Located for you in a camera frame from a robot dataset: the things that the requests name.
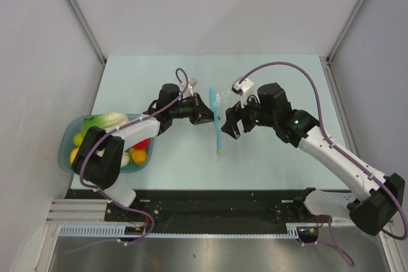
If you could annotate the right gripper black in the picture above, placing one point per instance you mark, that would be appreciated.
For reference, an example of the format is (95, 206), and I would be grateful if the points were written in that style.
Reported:
(236, 113)

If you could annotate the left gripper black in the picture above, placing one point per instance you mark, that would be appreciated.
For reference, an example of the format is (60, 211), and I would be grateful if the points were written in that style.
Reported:
(201, 113)

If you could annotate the clear zip top bag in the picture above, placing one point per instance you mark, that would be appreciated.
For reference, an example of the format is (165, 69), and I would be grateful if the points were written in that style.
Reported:
(220, 99)

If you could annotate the green lettuce toy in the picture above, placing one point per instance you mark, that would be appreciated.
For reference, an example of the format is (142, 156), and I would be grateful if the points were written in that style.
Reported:
(104, 121)

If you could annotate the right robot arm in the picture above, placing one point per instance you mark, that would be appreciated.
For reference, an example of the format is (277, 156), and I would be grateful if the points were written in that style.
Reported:
(373, 198)

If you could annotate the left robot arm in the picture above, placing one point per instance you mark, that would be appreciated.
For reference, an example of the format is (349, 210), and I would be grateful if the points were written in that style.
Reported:
(99, 156)

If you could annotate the red apple toy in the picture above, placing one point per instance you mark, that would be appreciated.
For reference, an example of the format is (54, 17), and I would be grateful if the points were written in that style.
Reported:
(142, 145)

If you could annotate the orange fruit toy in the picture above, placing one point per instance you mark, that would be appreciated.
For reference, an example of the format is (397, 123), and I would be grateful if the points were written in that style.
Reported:
(137, 156)

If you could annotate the white cauliflower toy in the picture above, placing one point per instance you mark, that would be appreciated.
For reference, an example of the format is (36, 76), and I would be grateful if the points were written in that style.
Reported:
(125, 160)

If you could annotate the yellow lemon toy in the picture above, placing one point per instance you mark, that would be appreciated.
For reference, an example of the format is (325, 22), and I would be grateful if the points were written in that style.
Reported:
(73, 154)
(78, 139)

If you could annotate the teal plastic tray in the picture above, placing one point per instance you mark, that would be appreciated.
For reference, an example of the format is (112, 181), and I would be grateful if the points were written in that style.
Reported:
(67, 145)

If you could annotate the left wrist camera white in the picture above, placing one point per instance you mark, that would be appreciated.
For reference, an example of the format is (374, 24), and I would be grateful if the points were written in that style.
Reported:
(188, 88)

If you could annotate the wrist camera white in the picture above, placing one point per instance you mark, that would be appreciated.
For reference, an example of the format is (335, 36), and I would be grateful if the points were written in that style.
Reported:
(188, 88)
(244, 89)

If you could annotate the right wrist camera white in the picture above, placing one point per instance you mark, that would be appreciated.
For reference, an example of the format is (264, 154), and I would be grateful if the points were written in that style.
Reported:
(244, 89)

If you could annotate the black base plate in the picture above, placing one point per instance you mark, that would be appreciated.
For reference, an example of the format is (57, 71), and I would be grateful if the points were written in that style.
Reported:
(224, 211)

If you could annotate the white cable duct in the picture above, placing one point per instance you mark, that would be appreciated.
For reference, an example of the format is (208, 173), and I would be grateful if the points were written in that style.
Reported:
(127, 231)

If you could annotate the aluminium frame rail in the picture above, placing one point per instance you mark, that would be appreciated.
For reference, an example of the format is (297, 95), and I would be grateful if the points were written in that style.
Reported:
(77, 211)

